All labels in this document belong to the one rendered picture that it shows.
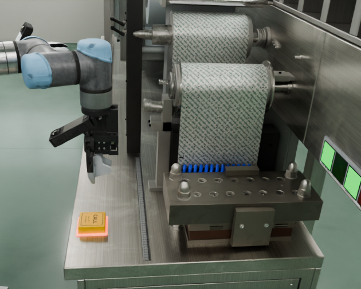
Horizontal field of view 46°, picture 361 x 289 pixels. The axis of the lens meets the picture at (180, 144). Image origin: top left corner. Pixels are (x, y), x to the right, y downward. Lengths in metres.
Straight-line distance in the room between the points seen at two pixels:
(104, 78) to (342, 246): 2.13
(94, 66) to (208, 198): 0.43
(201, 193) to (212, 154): 0.16
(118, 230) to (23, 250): 1.47
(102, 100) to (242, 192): 0.43
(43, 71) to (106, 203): 0.51
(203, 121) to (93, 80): 0.35
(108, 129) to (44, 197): 2.02
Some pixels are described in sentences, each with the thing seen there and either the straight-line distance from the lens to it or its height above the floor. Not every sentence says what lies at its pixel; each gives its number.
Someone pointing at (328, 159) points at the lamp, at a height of 1.18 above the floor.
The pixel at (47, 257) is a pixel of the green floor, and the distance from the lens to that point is 2.54.
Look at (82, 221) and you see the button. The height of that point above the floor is 0.92.
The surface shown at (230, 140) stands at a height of 1.11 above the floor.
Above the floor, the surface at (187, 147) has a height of 1.09.
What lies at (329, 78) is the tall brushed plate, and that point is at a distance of 1.07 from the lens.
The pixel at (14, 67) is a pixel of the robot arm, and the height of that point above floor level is 1.33.
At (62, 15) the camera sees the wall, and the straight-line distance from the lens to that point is 6.79.
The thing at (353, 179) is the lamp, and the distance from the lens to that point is 0.96.
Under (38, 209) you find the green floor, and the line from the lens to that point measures 2.93.
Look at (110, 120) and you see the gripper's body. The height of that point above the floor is 1.22.
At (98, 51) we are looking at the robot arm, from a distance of 0.97.
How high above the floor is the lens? 1.63
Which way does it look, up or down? 26 degrees down
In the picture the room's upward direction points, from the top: 4 degrees clockwise
